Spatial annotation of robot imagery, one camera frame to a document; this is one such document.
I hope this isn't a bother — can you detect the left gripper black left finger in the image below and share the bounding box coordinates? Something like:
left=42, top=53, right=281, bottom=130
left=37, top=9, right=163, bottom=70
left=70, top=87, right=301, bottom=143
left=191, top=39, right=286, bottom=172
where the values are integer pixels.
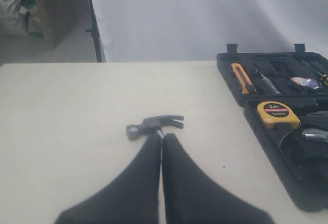
left=55, top=134, right=161, bottom=223

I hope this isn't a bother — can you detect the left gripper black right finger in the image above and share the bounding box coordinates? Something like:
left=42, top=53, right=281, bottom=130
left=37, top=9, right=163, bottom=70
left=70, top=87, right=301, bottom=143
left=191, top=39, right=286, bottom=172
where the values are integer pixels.
left=162, top=133, right=274, bottom=223

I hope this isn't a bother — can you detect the claw hammer black grip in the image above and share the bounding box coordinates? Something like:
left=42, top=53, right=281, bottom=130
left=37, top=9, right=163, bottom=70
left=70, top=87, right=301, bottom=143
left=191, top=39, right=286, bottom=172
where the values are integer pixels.
left=126, top=115, right=185, bottom=141

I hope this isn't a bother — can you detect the adjustable wrench black handle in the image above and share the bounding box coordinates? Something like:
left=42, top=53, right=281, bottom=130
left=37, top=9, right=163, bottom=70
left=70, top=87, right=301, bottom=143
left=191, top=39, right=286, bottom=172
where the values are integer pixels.
left=301, top=128, right=327, bottom=143

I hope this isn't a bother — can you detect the black plastic tool case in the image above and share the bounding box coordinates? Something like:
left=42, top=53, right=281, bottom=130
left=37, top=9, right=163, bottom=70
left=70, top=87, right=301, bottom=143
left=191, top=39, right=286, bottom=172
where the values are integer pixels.
left=216, top=44, right=327, bottom=212

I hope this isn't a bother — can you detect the yellow tape measure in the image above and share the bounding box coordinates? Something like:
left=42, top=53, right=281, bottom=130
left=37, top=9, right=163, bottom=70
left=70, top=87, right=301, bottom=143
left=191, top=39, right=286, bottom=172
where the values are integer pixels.
left=257, top=101, right=301, bottom=129

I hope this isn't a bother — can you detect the orange utility knife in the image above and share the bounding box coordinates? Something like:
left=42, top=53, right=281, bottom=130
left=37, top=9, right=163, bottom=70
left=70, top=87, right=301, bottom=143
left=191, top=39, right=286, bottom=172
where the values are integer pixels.
left=231, top=63, right=257, bottom=94

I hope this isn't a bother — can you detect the black backdrop stand pole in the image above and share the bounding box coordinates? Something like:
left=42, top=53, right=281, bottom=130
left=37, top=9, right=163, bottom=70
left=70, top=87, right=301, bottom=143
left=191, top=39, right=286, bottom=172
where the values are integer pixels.
left=85, top=0, right=103, bottom=63

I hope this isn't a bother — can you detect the white backdrop cloth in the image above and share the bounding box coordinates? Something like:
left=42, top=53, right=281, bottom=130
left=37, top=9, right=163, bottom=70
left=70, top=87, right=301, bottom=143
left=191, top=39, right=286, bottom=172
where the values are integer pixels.
left=92, top=0, right=327, bottom=62

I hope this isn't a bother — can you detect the brown cardboard box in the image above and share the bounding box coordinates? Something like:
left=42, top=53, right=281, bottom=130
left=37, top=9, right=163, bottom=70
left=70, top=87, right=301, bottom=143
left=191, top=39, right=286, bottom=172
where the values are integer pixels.
left=35, top=0, right=89, bottom=49

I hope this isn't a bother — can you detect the silver plastic bag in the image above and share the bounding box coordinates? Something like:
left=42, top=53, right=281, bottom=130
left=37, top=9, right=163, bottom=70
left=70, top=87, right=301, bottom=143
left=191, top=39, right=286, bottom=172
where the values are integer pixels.
left=1, top=0, right=28, bottom=37

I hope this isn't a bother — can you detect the green white sack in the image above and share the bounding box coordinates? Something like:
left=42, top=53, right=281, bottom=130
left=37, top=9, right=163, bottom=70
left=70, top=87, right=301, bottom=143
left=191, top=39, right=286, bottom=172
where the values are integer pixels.
left=22, top=0, right=44, bottom=37

